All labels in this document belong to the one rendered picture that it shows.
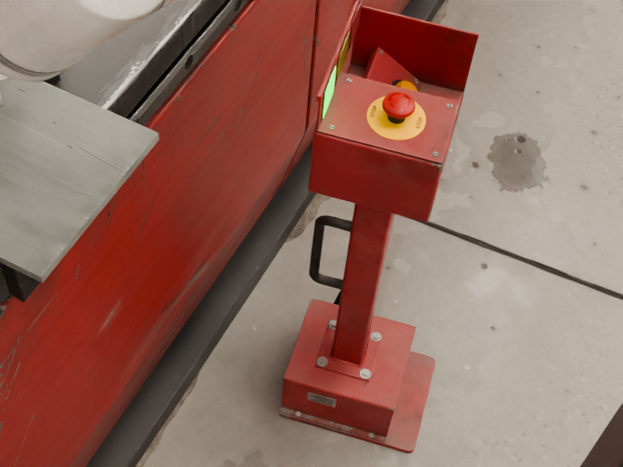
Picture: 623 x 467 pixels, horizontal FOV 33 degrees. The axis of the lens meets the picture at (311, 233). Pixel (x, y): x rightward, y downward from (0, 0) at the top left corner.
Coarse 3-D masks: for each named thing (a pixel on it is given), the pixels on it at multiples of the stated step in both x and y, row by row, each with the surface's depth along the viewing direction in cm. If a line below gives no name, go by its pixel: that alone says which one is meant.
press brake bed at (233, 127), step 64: (256, 0) 141; (320, 0) 165; (384, 0) 200; (192, 64) 130; (256, 64) 151; (320, 64) 179; (192, 128) 139; (256, 128) 163; (128, 192) 128; (192, 192) 149; (256, 192) 176; (128, 256) 137; (192, 256) 160; (256, 256) 204; (0, 320) 112; (64, 320) 127; (128, 320) 147; (192, 320) 194; (0, 384) 118; (64, 384) 135; (128, 384) 160; (0, 448) 125; (64, 448) 145; (128, 448) 179
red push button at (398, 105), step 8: (392, 96) 126; (400, 96) 126; (408, 96) 126; (384, 104) 126; (392, 104) 125; (400, 104) 125; (408, 104) 125; (392, 112) 125; (400, 112) 125; (408, 112) 125; (392, 120) 127; (400, 120) 127
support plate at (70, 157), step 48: (48, 96) 97; (0, 144) 94; (48, 144) 94; (96, 144) 94; (144, 144) 95; (0, 192) 91; (48, 192) 91; (96, 192) 91; (0, 240) 88; (48, 240) 88
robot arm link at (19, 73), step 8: (0, 56) 72; (0, 64) 73; (8, 64) 73; (0, 72) 75; (8, 72) 74; (16, 72) 74; (24, 72) 74; (32, 72) 74; (40, 72) 74; (56, 72) 75; (24, 80) 75; (32, 80) 75; (40, 80) 76
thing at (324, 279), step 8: (320, 216) 157; (328, 216) 156; (320, 224) 157; (328, 224) 156; (336, 224) 155; (344, 224) 155; (320, 232) 158; (312, 240) 161; (320, 240) 160; (312, 248) 162; (320, 248) 162; (312, 256) 164; (320, 256) 164; (312, 264) 165; (312, 272) 167; (320, 280) 168; (328, 280) 168; (336, 280) 168
